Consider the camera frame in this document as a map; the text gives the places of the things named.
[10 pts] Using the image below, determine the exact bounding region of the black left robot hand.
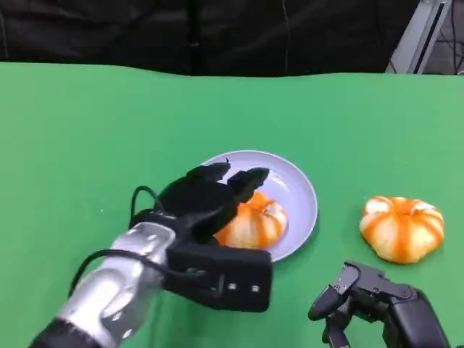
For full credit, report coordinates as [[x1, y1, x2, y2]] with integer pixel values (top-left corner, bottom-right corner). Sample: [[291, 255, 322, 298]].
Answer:
[[152, 162, 271, 249]]

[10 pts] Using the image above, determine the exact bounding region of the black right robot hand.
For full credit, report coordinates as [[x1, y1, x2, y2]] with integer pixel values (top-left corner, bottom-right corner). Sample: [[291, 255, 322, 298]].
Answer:
[[307, 260, 452, 348]]

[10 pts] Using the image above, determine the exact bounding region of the orange white toy bread roll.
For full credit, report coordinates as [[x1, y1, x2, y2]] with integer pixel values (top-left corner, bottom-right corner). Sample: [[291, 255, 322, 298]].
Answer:
[[213, 191, 289, 249], [359, 196, 445, 265]]

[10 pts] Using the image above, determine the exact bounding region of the lilac plate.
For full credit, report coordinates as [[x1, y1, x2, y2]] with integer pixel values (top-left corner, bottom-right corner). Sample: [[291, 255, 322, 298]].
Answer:
[[195, 151, 319, 262]]

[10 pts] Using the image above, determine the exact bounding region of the green table cloth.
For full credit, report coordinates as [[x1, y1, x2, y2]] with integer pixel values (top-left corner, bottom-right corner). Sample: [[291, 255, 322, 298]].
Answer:
[[0, 61, 464, 348]]

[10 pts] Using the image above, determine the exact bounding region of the black background curtain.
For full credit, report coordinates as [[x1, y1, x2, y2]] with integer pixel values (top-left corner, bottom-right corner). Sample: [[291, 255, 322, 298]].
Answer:
[[0, 0, 418, 76]]

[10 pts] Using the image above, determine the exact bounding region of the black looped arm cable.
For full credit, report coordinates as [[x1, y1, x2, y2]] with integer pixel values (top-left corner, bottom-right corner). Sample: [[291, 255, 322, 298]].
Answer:
[[129, 186, 163, 228]]

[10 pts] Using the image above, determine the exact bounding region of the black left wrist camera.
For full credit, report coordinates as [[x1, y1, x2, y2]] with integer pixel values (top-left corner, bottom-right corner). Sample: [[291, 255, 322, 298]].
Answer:
[[165, 243, 273, 312]]

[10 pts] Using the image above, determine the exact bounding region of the black camera cable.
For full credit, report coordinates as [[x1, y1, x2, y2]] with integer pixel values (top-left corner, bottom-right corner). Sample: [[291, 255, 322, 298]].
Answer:
[[67, 249, 218, 297]]

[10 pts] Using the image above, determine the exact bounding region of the grey metal frame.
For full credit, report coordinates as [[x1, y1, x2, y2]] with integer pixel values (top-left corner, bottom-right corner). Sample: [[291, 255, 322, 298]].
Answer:
[[384, 0, 464, 75]]

